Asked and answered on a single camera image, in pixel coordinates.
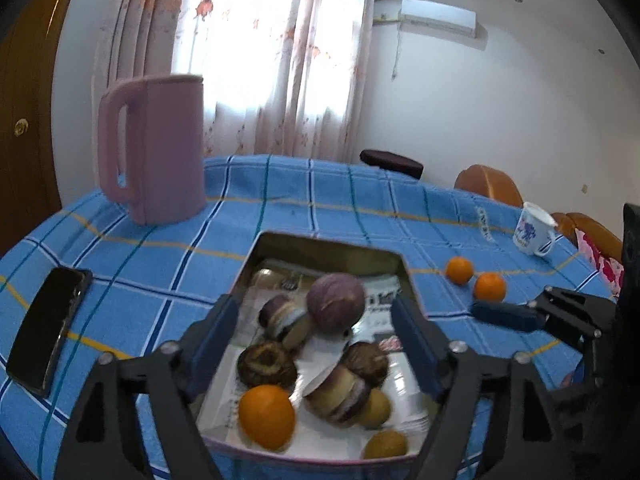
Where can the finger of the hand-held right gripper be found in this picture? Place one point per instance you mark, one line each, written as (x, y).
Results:
(505, 315)

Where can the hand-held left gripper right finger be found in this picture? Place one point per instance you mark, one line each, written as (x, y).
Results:
(415, 345)

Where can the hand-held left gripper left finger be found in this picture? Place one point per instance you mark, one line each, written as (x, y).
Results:
(215, 340)

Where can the large orange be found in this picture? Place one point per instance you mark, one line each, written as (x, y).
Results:
(489, 286)

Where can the dark brown mangosteen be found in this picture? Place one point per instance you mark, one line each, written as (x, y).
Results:
(366, 362)

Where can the dark brown muffin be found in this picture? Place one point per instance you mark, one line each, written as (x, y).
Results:
(266, 365)

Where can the medium orange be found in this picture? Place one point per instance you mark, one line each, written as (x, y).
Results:
(459, 270)

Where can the brown kiwi fruit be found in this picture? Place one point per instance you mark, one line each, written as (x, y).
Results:
(385, 445)
(376, 407)

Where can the purple passion fruit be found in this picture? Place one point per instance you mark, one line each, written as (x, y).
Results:
(335, 302)

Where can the small orange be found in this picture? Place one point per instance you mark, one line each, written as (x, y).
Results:
(266, 415)

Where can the pink tin box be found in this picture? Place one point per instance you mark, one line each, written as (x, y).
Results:
(320, 250)

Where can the white mug blue print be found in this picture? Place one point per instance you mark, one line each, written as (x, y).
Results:
(530, 230)

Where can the blue plaid tablecloth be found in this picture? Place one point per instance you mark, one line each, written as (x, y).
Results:
(175, 260)

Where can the pink floral cloth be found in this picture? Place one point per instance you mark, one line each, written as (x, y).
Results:
(597, 255)

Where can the orange wooden chair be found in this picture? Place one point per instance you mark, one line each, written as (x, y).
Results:
(487, 182)

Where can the black smartphone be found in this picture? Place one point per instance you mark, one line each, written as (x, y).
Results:
(47, 330)

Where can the dark brown round stool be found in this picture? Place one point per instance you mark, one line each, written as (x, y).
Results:
(390, 160)

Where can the pink electric kettle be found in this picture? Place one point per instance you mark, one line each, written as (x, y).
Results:
(160, 150)

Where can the white air conditioner pipe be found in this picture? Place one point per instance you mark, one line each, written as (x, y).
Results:
(397, 50)

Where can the floral sheer curtain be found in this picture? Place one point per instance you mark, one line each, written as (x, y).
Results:
(280, 60)

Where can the brass door knob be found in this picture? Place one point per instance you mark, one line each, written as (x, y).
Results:
(21, 127)

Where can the white air conditioner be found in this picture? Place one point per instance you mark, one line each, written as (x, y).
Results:
(437, 15)

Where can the brown wooden door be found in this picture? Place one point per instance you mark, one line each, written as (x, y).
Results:
(25, 85)

